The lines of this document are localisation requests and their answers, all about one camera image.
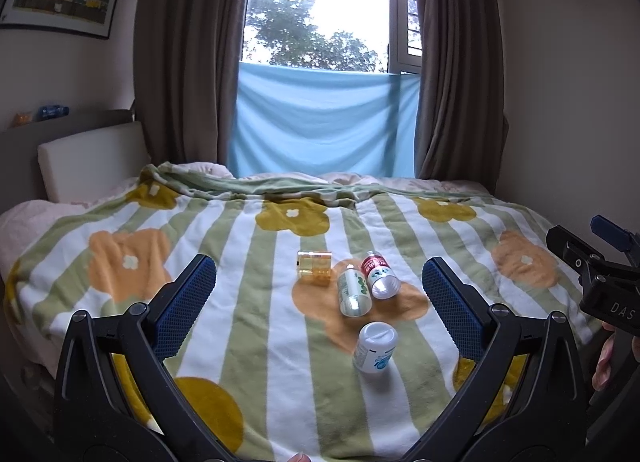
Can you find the light blue hanging cloth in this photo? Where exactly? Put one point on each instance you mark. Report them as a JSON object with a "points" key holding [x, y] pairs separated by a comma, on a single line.
{"points": [[316, 122]]}

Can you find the white plastic bottle blue label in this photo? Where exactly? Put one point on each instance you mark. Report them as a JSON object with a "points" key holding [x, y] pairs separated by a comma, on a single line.
{"points": [[375, 346]]}

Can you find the red label plastic bottle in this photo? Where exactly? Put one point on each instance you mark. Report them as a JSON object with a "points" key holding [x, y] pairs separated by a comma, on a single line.
{"points": [[381, 279]]}

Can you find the person's right hand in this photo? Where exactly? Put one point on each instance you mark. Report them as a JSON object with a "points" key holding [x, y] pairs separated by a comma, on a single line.
{"points": [[602, 374]]}

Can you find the orange object on shelf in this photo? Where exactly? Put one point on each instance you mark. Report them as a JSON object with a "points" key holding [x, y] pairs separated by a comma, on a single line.
{"points": [[22, 118]]}

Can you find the small amber glass cup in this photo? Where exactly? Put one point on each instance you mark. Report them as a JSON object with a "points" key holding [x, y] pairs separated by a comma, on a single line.
{"points": [[314, 267]]}

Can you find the white padded headboard cushion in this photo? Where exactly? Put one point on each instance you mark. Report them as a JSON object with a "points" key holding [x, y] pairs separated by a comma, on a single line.
{"points": [[83, 166]]}

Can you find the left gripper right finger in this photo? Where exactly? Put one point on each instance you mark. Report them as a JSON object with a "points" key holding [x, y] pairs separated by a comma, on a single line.
{"points": [[524, 400]]}

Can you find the left brown curtain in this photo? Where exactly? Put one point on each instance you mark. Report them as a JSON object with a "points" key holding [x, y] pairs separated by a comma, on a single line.
{"points": [[186, 72]]}

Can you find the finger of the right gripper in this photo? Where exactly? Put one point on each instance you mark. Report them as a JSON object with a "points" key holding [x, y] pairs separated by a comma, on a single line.
{"points": [[619, 238], [585, 260]]}

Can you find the person's left hand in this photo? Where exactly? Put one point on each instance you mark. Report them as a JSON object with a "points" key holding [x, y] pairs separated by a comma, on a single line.
{"points": [[300, 457]]}

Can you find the blue object on shelf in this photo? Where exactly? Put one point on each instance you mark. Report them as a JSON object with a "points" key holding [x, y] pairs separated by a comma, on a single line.
{"points": [[49, 112]]}

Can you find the window with white frame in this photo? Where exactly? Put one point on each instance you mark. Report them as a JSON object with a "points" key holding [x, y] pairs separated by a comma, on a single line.
{"points": [[346, 35]]}

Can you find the brown curtain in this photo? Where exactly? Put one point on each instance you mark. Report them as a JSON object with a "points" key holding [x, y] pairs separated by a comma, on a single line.
{"points": [[460, 127], [186, 72]]}

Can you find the dark headboard shelf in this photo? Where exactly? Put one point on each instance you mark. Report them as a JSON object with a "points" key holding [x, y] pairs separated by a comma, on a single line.
{"points": [[21, 179]]}

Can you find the striped flower pattern blanket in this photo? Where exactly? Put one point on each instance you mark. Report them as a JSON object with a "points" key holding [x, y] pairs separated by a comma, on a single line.
{"points": [[268, 364]]}

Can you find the green label plastic bottle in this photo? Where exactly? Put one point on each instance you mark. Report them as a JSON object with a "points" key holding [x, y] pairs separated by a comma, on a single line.
{"points": [[354, 297]]}

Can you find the right brown curtain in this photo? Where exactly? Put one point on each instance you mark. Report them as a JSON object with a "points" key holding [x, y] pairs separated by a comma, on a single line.
{"points": [[460, 127]]}

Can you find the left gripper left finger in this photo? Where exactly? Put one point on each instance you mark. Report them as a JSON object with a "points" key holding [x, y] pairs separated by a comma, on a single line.
{"points": [[91, 418]]}

